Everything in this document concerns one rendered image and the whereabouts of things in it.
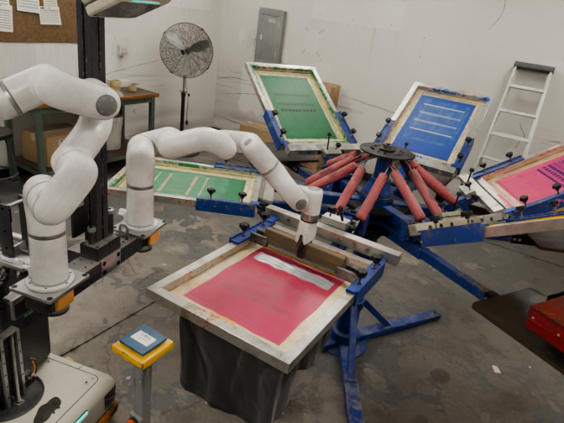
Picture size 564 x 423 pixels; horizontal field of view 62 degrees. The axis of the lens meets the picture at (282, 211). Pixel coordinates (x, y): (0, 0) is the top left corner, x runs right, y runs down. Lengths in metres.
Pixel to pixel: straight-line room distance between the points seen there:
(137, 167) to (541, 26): 4.77
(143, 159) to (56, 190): 0.47
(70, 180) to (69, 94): 0.21
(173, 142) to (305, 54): 4.97
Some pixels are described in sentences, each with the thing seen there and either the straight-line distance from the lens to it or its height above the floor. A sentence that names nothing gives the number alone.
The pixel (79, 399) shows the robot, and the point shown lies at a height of 0.28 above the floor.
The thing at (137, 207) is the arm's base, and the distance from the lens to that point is 1.72.
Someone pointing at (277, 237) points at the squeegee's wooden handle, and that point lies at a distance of 2.00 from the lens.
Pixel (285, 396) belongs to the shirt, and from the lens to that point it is 1.82.
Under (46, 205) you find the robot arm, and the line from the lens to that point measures 1.26.
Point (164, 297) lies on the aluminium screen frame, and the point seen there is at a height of 0.99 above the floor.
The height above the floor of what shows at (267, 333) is 0.95.
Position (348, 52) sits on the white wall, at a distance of 6.24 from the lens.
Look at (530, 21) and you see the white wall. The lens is 5.74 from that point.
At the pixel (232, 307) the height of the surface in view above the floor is 0.95.
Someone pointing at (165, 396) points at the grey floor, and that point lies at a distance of 2.70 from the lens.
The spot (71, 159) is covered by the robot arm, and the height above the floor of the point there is 1.53.
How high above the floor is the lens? 1.93
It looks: 23 degrees down
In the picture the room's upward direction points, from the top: 8 degrees clockwise
